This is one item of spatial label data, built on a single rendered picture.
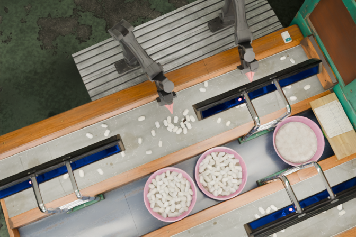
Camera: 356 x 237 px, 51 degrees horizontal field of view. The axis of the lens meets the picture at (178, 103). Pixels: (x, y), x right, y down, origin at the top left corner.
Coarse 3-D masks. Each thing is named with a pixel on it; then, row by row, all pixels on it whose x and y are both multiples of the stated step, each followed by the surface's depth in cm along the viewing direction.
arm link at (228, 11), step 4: (228, 0) 194; (224, 4) 204; (228, 4) 197; (232, 4) 197; (224, 8) 205; (228, 8) 201; (232, 8) 201; (224, 12) 206; (228, 12) 204; (232, 12) 205; (224, 16) 207; (228, 16) 208; (232, 16) 208; (224, 20) 210; (228, 20) 212
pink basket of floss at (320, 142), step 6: (288, 120) 201; (294, 120) 202; (300, 120) 201; (306, 120) 199; (312, 126) 200; (276, 132) 200; (318, 132) 198; (318, 138) 199; (318, 144) 199; (324, 144) 195; (276, 150) 194; (318, 150) 197; (318, 156) 194; (288, 162) 192
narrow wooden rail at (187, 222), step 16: (320, 160) 200; (336, 160) 193; (288, 176) 191; (304, 176) 191; (256, 192) 189; (272, 192) 189; (208, 208) 187; (224, 208) 187; (176, 224) 185; (192, 224) 185
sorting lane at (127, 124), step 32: (288, 64) 209; (192, 96) 204; (288, 96) 205; (96, 128) 200; (128, 128) 200; (160, 128) 200; (192, 128) 200; (224, 128) 200; (0, 160) 195; (32, 160) 195; (128, 160) 195; (32, 192) 191; (64, 192) 191
